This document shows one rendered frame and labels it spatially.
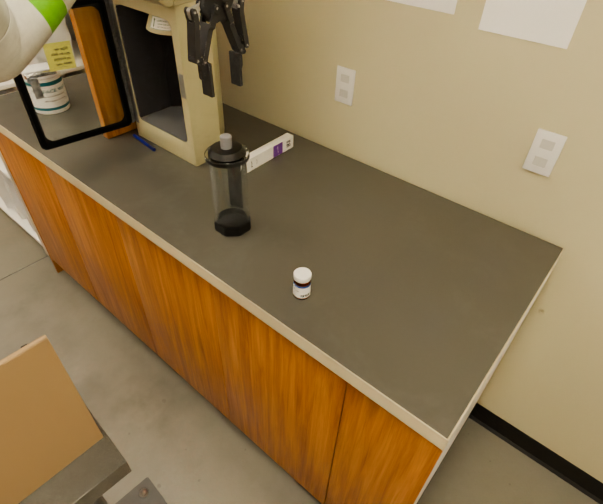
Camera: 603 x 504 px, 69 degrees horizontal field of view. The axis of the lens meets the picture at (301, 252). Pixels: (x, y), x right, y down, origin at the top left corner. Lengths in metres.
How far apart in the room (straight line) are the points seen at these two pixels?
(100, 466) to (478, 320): 0.80
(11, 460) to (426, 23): 1.29
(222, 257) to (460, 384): 0.62
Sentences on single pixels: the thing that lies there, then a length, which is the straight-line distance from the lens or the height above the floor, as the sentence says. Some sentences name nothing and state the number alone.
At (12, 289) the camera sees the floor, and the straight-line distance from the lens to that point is 2.72.
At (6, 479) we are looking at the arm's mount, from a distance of 0.84.
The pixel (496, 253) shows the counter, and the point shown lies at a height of 0.94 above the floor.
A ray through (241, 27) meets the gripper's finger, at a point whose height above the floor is 1.44.
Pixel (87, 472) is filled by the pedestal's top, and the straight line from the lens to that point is 0.88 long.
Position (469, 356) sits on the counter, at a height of 0.94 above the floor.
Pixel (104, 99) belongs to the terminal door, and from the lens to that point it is 1.64.
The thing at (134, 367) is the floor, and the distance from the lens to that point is 2.15.
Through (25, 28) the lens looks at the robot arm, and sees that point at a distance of 0.85.
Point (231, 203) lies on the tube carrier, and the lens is 1.13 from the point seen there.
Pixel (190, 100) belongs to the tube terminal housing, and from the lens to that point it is 1.41.
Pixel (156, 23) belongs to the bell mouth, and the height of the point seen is 1.34.
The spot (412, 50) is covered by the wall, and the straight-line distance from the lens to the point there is 1.38.
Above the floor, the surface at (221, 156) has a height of 1.18.
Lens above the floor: 1.70
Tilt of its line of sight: 42 degrees down
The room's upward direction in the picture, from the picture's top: 3 degrees clockwise
